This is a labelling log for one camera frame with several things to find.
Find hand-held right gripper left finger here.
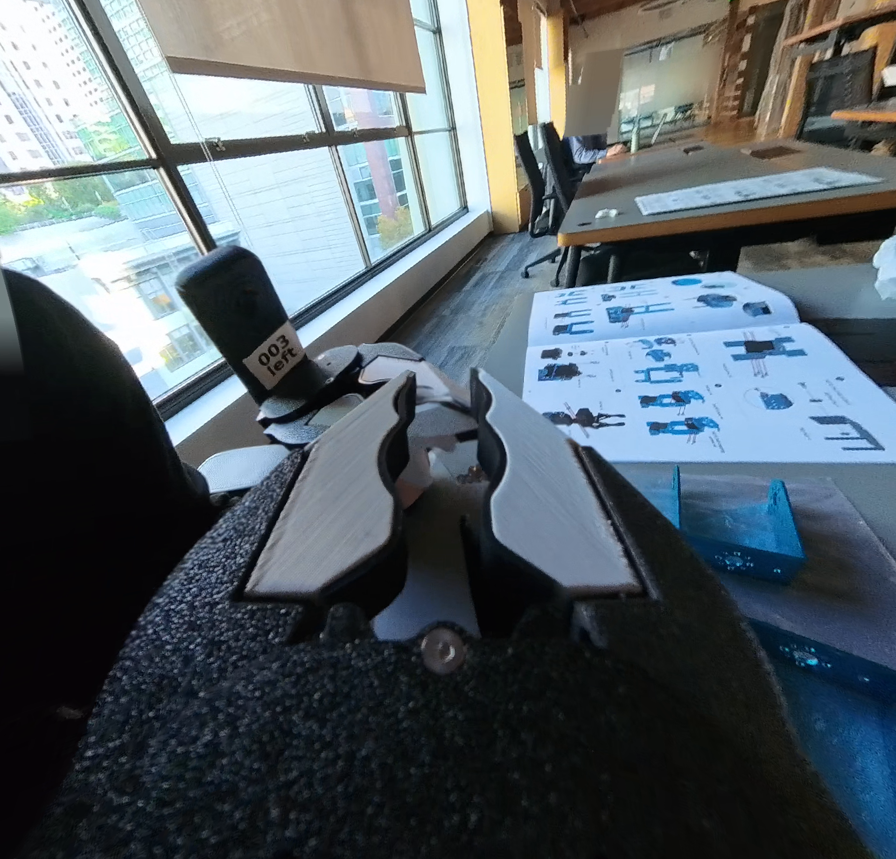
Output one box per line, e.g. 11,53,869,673
244,371,419,604

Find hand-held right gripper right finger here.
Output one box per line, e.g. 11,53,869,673
462,367,645,637

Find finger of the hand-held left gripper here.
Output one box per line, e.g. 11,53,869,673
413,413,479,458
359,355,471,413

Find grey desk with orange edge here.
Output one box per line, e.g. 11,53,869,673
558,141,896,286

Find street-side window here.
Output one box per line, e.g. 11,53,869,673
0,0,469,405

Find robot kit instruction manual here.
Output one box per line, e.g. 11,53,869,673
521,271,896,465

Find person's torso and legs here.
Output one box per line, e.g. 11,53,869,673
0,267,211,734

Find black office chair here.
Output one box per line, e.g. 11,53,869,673
521,122,583,279
514,131,561,238

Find beige roller blind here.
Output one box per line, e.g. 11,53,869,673
119,0,428,94

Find black box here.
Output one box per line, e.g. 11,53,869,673
801,316,896,387

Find printed instruction sheet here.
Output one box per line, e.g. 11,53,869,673
635,166,884,216

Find wooden shelving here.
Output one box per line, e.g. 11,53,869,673
721,0,896,146

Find blue metal u bracket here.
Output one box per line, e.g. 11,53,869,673
672,465,806,585

